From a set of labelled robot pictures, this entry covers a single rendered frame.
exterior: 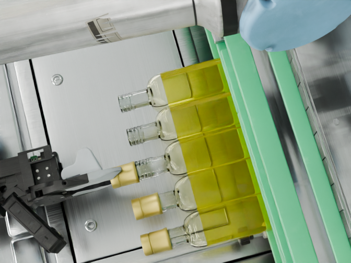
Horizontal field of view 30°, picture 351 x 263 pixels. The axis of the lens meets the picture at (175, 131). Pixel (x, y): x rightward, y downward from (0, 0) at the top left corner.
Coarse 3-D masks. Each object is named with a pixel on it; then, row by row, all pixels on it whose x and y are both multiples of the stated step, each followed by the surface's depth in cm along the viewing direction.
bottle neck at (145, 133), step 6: (138, 126) 106; (144, 126) 106; (150, 126) 106; (126, 132) 106; (132, 132) 105; (138, 132) 105; (144, 132) 105; (150, 132) 106; (156, 132) 106; (132, 138) 105; (138, 138) 106; (144, 138) 106; (150, 138) 106; (156, 138) 106; (132, 144) 106; (138, 144) 106
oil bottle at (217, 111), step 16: (208, 96) 106; (224, 96) 105; (160, 112) 105; (176, 112) 105; (192, 112) 105; (208, 112) 105; (224, 112) 105; (160, 128) 105; (176, 128) 104; (192, 128) 104; (208, 128) 104
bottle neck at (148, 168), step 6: (162, 156) 105; (138, 162) 104; (144, 162) 104; (150, 162) 104; (156, 162) 104; (162, 162) 104; (138, 168) 104; (144, 168) 103; (150, 168) 104; (156, 168) 104; (162, 168) 104; (138, 174) 103; (144, 174) 104; (150, 174) 104; (156, 174) 104
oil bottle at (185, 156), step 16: (224, 128) 104; (240, 128) 103; (176, 144) 103; (192, 144) 103; (208, 144) 103; (224, 144) 103; (240, 144) 103; (176, 160) 103; (192, 160) 102; (208, 160) 102; (224, 160) 102; (240, 160) 104; (176, 176) 105
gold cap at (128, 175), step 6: (132, 162) 104; (126, 168) 104; (132, 168) 103; (120, 174) 103; (126, 174) 103; (132, 174) 103; (114, 180) 103; (120, 180) 103; (126, 180) 104; (132, 180) 104; (138, 180) 104; (114, 186) 104; (120, 186) 104
